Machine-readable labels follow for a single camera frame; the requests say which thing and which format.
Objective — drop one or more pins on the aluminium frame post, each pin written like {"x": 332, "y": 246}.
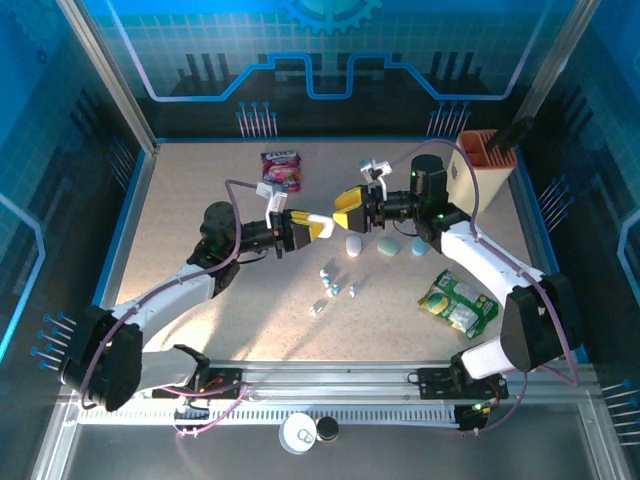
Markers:
{"x": 110, "y": 75}
{"x": 555, "y": 55}

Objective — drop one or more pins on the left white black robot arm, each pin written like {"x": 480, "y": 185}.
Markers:
{"x": 165, "y": 295}

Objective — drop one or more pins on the small electronics board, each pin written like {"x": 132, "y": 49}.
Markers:
{"x": 472, "y": 417}

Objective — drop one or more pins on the white pull-tab can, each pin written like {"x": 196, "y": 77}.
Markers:
{"x": 297, "y": 433}

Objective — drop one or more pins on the mint earbud charging case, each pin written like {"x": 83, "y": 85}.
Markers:
{"x": 388, "y": 246}

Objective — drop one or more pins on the beige utensil holder orange top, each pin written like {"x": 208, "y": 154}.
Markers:
{"x": 480, "y": 185}

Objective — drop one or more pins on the black round cap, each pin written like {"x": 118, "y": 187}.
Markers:
{"x": 327, "y": 429}

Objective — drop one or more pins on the red candy bag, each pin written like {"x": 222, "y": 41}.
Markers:
{"x": 280, "y": 172}

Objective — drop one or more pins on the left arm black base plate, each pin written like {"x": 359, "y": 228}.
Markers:
{"x": 225, "y": 382}

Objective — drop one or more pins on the green snack bag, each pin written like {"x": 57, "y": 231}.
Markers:
{"x": 457, "y": 302}

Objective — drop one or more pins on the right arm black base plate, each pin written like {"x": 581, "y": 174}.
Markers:
{"x": 435, "y": 382}

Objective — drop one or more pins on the aluminium mounting rail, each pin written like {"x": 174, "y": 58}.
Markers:
{"x": 325, "y": 377}

